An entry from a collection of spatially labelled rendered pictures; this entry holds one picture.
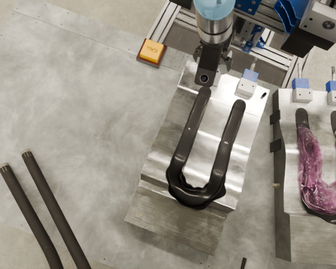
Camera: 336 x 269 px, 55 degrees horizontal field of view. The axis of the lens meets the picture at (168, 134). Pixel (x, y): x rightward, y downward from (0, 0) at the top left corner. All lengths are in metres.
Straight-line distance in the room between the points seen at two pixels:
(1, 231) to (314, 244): 1.51
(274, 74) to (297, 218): 1.05
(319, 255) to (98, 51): 0.88
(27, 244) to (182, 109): 1.22
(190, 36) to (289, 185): 1.12
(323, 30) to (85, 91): 0.75
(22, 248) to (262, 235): 1.28
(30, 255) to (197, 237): 1.14
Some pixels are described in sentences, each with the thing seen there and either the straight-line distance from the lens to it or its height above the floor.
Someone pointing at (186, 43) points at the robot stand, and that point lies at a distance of 1.82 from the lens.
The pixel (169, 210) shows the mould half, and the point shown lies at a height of 0.86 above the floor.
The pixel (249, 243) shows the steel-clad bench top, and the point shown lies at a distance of 1.01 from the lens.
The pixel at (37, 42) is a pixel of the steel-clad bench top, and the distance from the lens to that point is 1.19.
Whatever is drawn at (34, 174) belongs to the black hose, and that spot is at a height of 0.85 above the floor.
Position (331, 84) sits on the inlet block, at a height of 0.87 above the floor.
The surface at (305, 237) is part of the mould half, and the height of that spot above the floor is 0.91.
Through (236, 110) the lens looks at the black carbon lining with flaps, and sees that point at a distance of 0.97.
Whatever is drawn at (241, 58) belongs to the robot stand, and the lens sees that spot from 1.83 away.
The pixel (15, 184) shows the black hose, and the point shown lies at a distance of 1.01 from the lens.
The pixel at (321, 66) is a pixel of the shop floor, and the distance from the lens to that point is 2.23.
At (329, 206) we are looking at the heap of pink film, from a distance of 1.00.
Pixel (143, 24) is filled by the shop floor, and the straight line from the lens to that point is 2.12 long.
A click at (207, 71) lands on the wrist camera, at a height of 1.07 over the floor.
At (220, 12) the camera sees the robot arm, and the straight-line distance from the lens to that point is 0.63.
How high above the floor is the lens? 1.77
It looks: 75 degrees down
